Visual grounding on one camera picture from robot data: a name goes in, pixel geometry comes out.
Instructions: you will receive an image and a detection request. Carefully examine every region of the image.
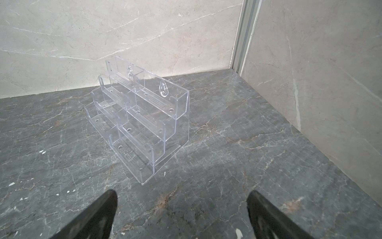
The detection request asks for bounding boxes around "vertical aluminium corner post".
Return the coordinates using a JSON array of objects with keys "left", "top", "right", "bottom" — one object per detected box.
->
[{"left": 230, "top": 0, "right": 263, "bottom": 75}]

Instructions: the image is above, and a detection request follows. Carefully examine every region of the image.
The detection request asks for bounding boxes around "clear acrylic tiered card stand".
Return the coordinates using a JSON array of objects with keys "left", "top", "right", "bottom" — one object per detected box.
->
[{"left": 85, "top": 56, "right": 190, "bottom": 185}]

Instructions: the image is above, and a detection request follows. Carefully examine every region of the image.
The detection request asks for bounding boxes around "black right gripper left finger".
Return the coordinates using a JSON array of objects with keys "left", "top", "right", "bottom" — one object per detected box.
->
[{"left": 52, "top": 189, "right": 118, "bottom": 239}]

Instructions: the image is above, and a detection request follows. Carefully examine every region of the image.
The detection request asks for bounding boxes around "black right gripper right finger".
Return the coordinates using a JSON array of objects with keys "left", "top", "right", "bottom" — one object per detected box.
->
[{"left": 246, "top": 190, "right": 313, "bottom": 239}]

